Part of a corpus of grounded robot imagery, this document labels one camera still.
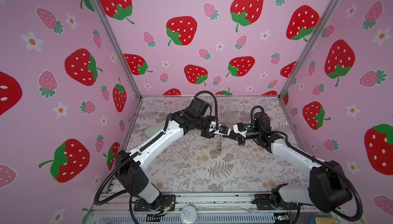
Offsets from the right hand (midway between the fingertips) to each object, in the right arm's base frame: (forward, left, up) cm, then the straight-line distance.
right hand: (222, 134), depth 74 cm
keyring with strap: (-3, +1, -5) cm, 7 cm away
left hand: (+2, 0, +4) cm, 4 cm away
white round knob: (-33, +13, -16) cm, 39 cm away
